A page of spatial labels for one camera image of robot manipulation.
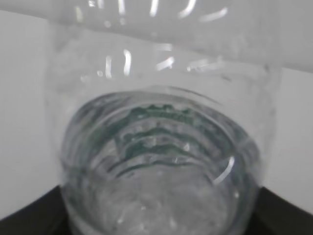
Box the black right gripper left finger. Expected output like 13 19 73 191
0 187 72 235

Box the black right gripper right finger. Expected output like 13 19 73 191
243 187 313 235

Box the clear water bottle green label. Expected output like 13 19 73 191
43 0 284 235

